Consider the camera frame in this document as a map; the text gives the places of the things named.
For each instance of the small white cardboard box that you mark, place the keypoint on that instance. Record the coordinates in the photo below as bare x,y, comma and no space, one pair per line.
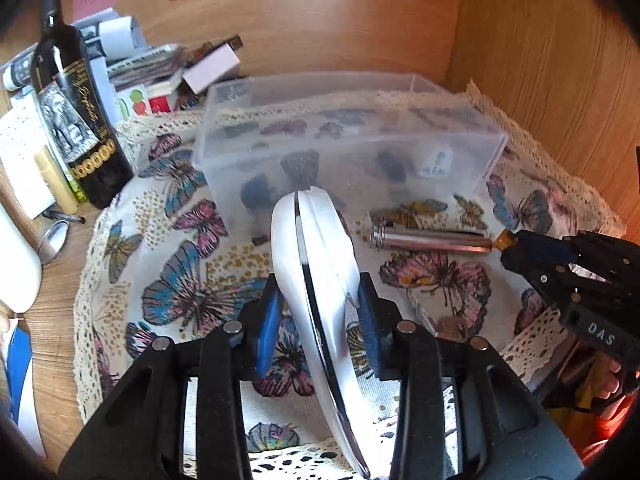
212,67

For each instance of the clear plastic storage box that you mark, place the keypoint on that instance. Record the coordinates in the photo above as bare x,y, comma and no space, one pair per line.
350,125

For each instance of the pale yellow tube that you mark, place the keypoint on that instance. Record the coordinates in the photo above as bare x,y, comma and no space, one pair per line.
55,180

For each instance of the stack of printed papers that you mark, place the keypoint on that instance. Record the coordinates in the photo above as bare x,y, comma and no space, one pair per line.
135,57

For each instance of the white carton with fruit print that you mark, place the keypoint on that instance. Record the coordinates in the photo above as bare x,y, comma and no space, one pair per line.
150,102

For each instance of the rolled printed paper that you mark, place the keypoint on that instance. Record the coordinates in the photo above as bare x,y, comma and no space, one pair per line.
17,72

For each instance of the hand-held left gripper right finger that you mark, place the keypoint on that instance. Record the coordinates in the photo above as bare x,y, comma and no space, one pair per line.
372,332

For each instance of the rose gold metal tube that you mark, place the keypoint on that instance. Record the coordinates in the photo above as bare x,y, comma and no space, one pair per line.
430,240

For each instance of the butterfly print lace cloth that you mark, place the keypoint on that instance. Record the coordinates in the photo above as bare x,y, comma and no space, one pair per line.
165,230

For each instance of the white chrome-trimmed handheld device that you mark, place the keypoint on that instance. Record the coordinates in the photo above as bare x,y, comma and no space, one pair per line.
322,260

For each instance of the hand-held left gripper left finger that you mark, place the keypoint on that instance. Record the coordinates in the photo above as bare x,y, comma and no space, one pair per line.
264,332

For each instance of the white rounded plastic object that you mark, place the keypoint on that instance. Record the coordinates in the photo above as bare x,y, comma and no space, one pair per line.
17,260

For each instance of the small round metal mirror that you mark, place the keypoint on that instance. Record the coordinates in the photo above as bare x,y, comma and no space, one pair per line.
54,242

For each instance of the dark wine bottle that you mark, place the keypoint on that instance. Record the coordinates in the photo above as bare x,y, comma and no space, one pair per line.
92,160

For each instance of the person's right hand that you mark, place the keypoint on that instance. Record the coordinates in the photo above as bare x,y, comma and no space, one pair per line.
612,385

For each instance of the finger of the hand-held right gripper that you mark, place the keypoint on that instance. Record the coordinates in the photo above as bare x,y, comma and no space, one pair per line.
525,265
542,245

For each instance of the blue and white object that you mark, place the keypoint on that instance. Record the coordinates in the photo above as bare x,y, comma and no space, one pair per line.
22,385

